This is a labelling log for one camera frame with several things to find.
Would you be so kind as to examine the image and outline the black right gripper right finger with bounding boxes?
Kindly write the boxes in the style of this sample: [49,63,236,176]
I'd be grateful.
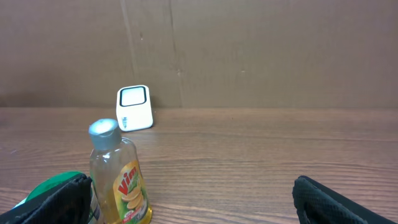
[292,175,395,224]

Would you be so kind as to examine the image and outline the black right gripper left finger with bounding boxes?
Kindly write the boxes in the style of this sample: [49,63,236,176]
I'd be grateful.
[1,174,92,224]

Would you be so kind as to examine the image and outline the green lid jar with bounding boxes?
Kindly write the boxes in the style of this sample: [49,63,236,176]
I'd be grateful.
[14,171,106,224]

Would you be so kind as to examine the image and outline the yellow dish soap bottle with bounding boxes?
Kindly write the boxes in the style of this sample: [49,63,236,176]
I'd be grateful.
[88,118,152,224]

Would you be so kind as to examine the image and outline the white barcode scanner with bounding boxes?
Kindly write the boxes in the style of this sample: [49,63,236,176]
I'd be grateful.
[116,85,154,132]

